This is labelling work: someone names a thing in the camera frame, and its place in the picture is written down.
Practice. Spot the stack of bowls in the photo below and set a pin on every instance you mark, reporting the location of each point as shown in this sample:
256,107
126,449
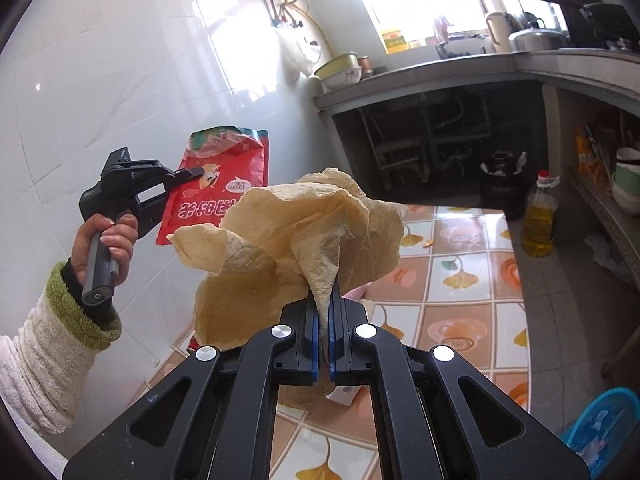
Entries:
627,182

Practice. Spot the white enamel bowl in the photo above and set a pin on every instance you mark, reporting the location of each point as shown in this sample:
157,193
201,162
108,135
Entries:
345,82

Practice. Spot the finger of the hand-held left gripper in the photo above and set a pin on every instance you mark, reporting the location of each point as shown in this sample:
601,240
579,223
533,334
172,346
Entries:
187,174
150,166

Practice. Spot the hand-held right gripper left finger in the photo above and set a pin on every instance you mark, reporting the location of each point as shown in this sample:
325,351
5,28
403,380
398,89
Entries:
313,355

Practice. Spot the black wok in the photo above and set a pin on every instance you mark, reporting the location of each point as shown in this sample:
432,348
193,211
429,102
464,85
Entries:
607,20

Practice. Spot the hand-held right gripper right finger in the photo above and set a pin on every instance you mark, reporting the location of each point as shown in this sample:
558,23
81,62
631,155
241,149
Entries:
334,367

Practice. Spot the steel pot lid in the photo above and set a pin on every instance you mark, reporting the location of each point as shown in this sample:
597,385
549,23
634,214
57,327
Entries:
537,40

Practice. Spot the cooking oil bottle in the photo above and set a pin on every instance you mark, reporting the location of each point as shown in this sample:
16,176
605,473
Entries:
539,225

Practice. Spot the blue plastic basket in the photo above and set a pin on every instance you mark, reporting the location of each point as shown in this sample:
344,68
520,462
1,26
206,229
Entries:
600,420

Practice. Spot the person's left hand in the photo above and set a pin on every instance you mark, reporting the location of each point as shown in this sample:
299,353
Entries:
120,242

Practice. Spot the orange packet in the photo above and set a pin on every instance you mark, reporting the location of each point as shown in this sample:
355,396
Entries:
590,152

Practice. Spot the crumpled white paper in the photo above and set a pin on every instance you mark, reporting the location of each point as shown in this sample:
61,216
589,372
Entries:
607,255

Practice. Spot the person's left forearm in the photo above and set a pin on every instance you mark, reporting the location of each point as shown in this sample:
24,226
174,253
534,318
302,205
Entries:
45,340

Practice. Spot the perforated metal shelf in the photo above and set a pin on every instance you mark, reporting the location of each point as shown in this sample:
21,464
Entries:
610,220

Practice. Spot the grey kitchen counter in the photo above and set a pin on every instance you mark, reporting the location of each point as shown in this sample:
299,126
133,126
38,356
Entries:
450,65

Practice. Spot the red plastic packet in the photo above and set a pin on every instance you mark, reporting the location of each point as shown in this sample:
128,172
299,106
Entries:
235,160

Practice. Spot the copper cup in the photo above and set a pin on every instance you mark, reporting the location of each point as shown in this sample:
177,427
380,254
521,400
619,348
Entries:
365,66

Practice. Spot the yellow box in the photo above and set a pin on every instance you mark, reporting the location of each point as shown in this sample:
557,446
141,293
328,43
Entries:
395,41

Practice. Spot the hanging white plastic bag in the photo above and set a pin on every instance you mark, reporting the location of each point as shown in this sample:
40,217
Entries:
295,50

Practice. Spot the small white box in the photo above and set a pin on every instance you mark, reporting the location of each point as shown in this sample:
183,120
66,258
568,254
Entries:
350,396

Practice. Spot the green-rimmed enamel basin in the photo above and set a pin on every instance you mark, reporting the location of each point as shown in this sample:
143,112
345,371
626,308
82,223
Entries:
336,64

